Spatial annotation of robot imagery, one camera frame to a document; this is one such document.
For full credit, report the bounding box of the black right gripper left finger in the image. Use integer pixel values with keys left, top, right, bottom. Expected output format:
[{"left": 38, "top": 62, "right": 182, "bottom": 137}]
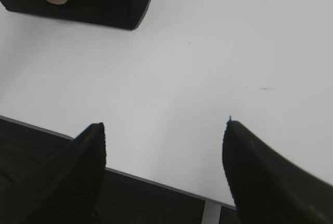
[{"left": 17, "top": 123, "right": 106, "bottom": 223}]

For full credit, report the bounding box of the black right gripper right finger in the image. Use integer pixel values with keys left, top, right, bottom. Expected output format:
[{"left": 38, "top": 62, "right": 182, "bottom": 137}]
[{"left": 222, "top": 119, "right": 332, "bottom": 223}]

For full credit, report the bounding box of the white table leg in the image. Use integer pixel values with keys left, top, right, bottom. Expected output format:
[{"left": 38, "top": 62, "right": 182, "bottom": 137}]
[{"left": 201, "top": 200, "right": 221, "bottom": 224}]

